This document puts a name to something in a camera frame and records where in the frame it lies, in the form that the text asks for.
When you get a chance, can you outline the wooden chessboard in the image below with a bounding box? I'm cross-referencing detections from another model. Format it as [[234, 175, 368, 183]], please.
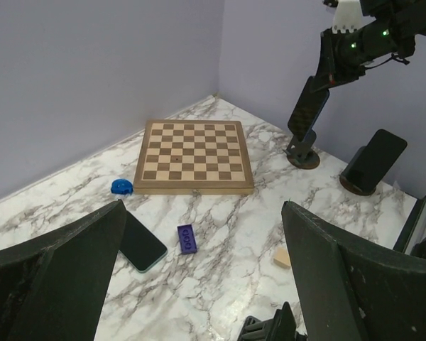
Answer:
[[133, 119, 254, 195]]

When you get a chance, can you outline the aluminium extrusion rail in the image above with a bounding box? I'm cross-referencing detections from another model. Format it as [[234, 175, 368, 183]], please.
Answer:
[[393, 195, 426, 254]]

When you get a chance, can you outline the purple lego brick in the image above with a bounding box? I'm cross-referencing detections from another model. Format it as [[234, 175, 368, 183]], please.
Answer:
[[177, 224, 197, 254]]

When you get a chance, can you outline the far right round stand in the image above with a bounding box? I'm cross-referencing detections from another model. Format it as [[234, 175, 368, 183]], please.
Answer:
[[284, 130, 320, 170]]

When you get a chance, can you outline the round stand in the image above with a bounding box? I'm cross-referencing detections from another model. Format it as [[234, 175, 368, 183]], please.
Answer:
[[339, 146, 376, 196], [284, 130, 320, 170]]

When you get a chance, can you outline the black phone blue edge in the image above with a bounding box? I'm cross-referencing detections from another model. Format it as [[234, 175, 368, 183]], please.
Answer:
[[119, 211, 168, 273]]

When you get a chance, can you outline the near right round stand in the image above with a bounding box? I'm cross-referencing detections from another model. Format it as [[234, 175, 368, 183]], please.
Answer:
[[339, 146, 376, 196]]

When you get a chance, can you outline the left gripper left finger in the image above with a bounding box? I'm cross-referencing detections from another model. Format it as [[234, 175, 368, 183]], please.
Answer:
[[0, 200, 126, 340]]

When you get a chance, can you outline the light wooden cube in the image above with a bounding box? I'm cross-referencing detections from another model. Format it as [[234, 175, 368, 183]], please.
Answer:
[[273, 247, 291, 269]]

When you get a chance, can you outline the blue plastic cap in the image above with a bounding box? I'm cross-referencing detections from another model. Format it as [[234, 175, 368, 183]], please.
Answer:
[[111, 178, 133, 195]]

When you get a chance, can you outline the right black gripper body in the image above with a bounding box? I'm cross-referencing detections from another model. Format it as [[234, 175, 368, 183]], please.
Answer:
[[312, 20, 415, 92]]

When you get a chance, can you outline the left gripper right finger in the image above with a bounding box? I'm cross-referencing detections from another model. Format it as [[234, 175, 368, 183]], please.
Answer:
[[281, 201, 426, 340]]

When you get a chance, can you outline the black folding phone stand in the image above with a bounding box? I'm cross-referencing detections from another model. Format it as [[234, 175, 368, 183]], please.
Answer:
[[237, 302, 308, 341]]

